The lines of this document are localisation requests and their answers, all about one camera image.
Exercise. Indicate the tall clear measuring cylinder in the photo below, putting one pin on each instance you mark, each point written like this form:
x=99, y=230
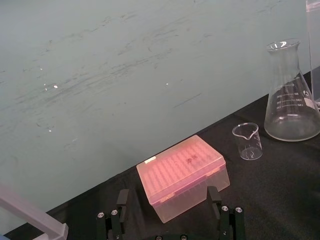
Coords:
x=313, y=50

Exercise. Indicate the black table cloth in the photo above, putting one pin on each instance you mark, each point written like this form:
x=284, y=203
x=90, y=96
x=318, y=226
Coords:
x=262, y=187

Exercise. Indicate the pink translucent pipette tip box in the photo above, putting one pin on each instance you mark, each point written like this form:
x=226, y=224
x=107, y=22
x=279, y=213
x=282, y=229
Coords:
x=182, y=175

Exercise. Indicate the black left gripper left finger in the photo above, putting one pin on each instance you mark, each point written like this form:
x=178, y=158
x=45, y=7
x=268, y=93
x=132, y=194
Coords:
x=120, y=212

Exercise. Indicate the small clear glass beaker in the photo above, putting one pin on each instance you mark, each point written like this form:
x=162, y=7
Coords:
x=247, y=143

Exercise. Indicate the clear glass conical flask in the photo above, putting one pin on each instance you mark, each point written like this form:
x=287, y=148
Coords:
x=290, y=100

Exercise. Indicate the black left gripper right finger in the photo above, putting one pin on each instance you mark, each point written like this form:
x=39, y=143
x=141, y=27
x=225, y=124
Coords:
x=226, y=217

